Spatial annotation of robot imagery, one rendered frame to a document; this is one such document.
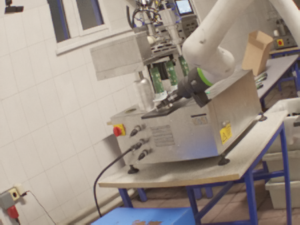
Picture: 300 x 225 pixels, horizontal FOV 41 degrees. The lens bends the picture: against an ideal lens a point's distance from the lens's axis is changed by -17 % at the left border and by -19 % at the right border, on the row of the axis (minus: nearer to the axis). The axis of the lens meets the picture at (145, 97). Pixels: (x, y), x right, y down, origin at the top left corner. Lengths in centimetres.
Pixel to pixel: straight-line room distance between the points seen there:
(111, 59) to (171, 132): 40
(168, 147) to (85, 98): 178
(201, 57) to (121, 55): 53
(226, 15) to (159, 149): 74
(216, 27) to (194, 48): 11
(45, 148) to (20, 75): 57
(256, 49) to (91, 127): 146
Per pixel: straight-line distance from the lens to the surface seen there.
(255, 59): 365
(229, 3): 149
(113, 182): 205
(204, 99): 173
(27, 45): 329
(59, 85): 346
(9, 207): 292
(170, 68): 188
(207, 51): 152
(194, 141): 187
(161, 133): 193
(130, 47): 193
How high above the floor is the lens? 136
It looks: 8 degrees down
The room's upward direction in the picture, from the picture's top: 16 degrees counter-clockwise
